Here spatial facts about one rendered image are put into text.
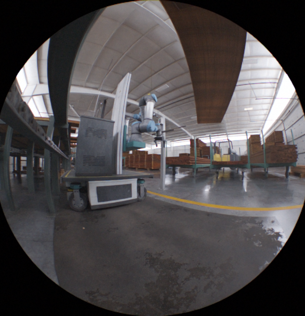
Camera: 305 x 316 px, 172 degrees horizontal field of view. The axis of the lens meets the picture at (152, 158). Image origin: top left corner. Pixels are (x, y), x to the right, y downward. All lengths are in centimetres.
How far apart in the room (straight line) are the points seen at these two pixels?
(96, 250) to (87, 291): 24
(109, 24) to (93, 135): 633
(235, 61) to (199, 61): 17
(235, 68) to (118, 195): 118
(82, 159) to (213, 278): 108
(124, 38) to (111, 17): 167
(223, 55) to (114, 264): 98
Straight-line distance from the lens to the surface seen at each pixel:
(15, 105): 22
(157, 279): 49
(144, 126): 104
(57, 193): 159
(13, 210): 122
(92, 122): 97
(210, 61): 54
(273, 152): 292
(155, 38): 699
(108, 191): 89
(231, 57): 55
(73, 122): 120
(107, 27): 683
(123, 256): 56
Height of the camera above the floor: 45
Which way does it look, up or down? 3 degrees up
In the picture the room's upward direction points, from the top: 1 degrees clockwise
